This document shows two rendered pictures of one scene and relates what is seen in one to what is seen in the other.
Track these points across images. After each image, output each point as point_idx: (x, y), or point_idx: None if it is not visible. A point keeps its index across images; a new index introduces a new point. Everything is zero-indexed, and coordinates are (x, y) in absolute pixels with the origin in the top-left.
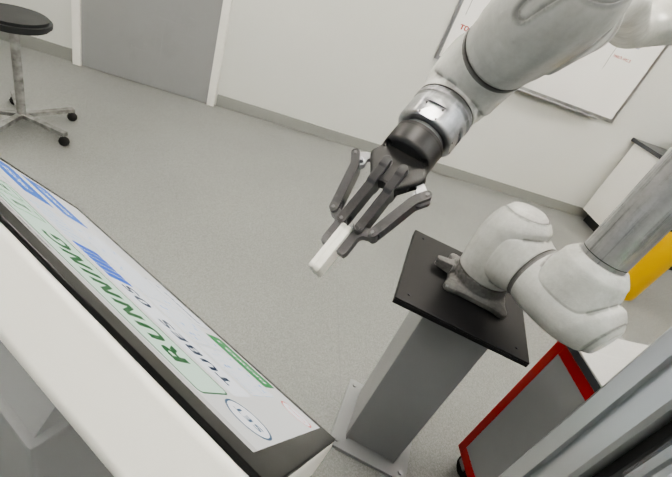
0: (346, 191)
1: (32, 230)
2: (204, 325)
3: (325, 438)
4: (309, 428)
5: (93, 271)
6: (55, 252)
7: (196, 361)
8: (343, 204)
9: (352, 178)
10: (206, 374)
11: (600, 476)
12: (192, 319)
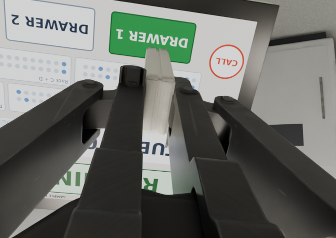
0: (71, 160)
1: (47, 195)
2: (86, 9)
3: (261, 53)
4: (241, 74)
5: (72, 172)
6: (68, 195)
7: (155, 165)
8: (85, 109)
9: (41, 196)
10: (166, 172)
11: None
12: (83, 40)
